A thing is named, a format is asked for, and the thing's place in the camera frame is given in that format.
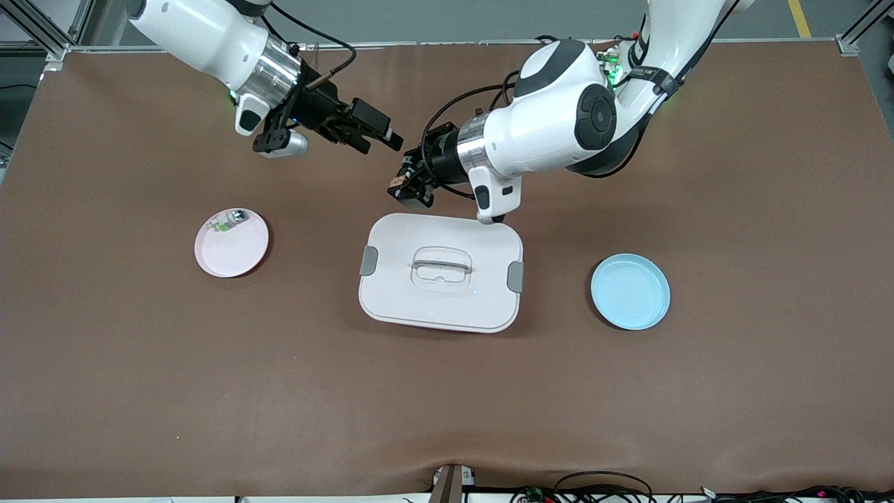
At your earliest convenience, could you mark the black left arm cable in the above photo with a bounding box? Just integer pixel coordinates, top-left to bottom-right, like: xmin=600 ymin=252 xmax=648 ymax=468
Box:
xmin=419 ymin=70 xmax=521 ymax=205

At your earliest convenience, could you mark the clear table edge rail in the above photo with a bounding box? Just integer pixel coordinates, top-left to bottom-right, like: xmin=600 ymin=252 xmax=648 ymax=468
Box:
xmin=66 ymin=38 xmax=842 ymax=54

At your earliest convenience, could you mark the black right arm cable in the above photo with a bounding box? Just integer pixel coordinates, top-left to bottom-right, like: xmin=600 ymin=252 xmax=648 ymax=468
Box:
xmin=268 ymin=2 xmax=358 ymax=90

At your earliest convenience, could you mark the black looped cable bundle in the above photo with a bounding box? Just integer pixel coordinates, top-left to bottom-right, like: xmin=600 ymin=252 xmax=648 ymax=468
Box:
xmin=510 ymin=472 xmax=657 ymax=503

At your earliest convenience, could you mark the metal table edge bracket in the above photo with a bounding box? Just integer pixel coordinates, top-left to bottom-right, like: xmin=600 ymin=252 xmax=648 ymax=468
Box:
xmin=430 ymin=463 xmax=477 ymax=503

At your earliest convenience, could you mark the blue round plate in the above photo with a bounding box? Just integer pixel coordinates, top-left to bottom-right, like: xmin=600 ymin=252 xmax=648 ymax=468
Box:
xmin=591 ymin=253 xmax=671 ymax=331

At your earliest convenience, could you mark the white lidded storage box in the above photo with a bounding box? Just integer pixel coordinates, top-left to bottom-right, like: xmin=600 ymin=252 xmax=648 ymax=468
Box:
xmin=358 ymin=212 xmax=525 ymax=334

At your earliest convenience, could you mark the aluminium frame post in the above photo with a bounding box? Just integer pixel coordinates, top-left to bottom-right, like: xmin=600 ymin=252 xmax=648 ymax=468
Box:
xmin=0 ymin=0 xmax=96 ymax=62
xmin=836 ymin=0 xmax=894 ymax=57

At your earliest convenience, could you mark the pink round plate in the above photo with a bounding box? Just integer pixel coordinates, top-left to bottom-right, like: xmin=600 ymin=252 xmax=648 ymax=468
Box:
xmin=194 ymin=207 xmax=270 ymax=279

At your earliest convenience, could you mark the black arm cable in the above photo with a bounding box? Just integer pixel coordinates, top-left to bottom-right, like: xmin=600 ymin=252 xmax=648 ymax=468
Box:
xmin=268 ymin=2 xmax=358 ymax=90
xmin=419 ymin=70 xmax=521 ymax=205

